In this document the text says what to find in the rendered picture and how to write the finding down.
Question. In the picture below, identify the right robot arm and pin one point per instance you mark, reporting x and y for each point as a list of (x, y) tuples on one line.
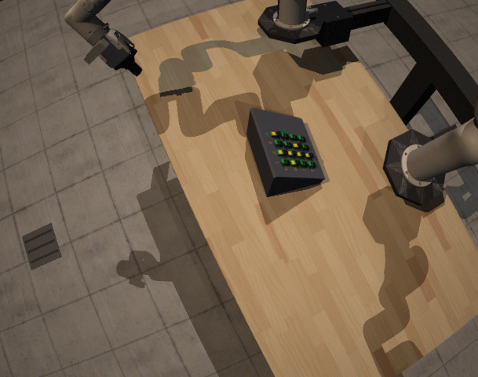
[(291, 15)]

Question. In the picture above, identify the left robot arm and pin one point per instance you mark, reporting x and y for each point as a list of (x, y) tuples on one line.
[(453, 150)]

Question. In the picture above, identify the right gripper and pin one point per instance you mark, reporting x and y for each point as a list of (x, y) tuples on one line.
[(117, 54)]

